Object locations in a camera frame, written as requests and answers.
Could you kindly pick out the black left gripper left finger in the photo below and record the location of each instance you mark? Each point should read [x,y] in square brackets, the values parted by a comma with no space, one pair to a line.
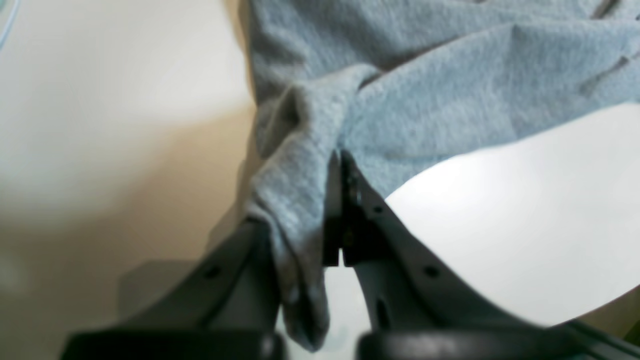
[225,309]

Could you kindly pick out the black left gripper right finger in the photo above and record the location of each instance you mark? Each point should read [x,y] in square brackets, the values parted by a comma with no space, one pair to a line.
[420,309]

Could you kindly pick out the grey t-shirt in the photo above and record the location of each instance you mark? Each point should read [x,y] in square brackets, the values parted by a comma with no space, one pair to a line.
[403,85]

